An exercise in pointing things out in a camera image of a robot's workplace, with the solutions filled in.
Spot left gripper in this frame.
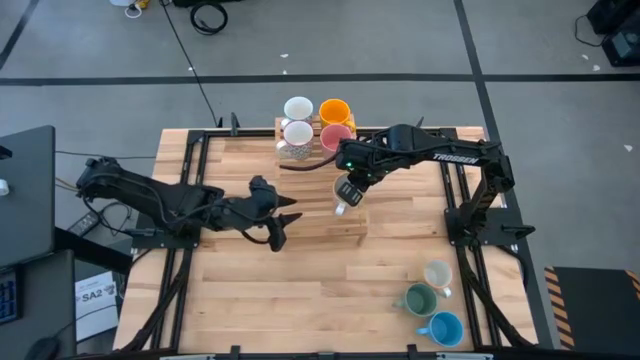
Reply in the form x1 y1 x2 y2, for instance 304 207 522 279
219 174 304 254

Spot plain pink mug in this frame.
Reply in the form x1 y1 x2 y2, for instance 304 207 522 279
319 123 355 160

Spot plain yellow mug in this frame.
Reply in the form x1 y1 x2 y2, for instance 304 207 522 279
318 97 358 134

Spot white mug grey diamond pattern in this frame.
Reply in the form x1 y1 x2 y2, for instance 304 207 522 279
275 120 316 162

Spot white mug blue lattice pattern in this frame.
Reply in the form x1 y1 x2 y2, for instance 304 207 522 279
281 95 315 126

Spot white mug yellow dots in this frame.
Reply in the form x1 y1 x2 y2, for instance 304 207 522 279
423 258 454 300

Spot plain green mug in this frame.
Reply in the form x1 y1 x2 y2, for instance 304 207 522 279
392 281 441 319

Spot plain blue mug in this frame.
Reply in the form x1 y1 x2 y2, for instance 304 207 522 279
415 310 466 349

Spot wooden slatted rack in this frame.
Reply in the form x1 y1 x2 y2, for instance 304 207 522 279
273 114 370 248

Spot black power adapter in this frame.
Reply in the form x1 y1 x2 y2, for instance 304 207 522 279
66 211 101 238

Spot white printed paper sheet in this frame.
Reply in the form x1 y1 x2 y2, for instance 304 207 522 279
74 270 120 343

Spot hazard striped floor mat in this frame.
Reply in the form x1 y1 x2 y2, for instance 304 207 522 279
543 265 640 357

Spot black computer mouse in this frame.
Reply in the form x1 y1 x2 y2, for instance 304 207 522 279
23 335 62 360

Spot black equipment box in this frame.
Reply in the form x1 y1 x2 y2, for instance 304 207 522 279
585 0 640 68

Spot blue keypad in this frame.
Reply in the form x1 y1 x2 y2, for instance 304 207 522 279
0 278 22 325

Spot dark curved cable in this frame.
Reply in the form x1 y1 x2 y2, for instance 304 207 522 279
278 151 342 173

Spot black aluminium table frame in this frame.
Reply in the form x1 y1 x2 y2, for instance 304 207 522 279
113 126 540 360

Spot long black floor cable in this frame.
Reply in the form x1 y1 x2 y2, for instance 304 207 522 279
158 0 221 127

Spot coiled black cable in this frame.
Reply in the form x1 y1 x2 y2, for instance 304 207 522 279
188 1 230 37

